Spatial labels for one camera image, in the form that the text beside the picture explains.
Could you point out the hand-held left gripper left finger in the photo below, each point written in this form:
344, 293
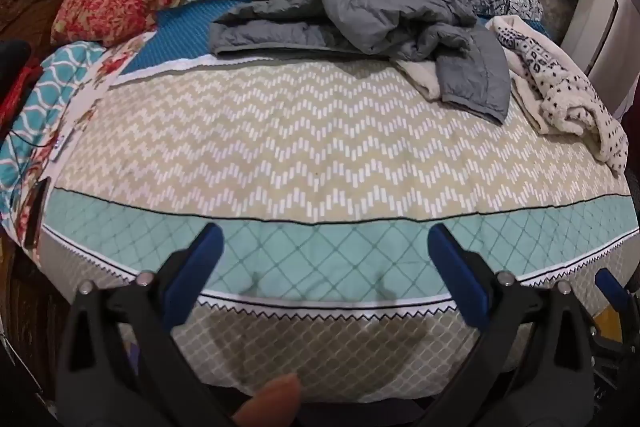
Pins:
200, 272

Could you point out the grey puffer jacket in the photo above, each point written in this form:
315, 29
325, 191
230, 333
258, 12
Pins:
390, 7

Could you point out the teal floral quilt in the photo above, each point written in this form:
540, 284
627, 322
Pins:
50, 77

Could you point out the blue textured sheet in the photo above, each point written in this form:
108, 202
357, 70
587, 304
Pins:
180, 37

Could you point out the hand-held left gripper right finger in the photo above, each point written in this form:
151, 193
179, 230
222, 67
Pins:
460, 279

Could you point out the person's left hand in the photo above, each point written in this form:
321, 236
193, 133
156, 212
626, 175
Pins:
270, 402

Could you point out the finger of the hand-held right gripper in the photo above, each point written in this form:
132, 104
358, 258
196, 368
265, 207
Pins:
611, 286

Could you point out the carved wooden headboard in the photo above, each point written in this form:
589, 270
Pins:
30, 7

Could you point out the cream spotted fleece garment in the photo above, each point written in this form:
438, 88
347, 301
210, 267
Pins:
550, 72

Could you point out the black and red cloth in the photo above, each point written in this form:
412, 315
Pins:
20, 87

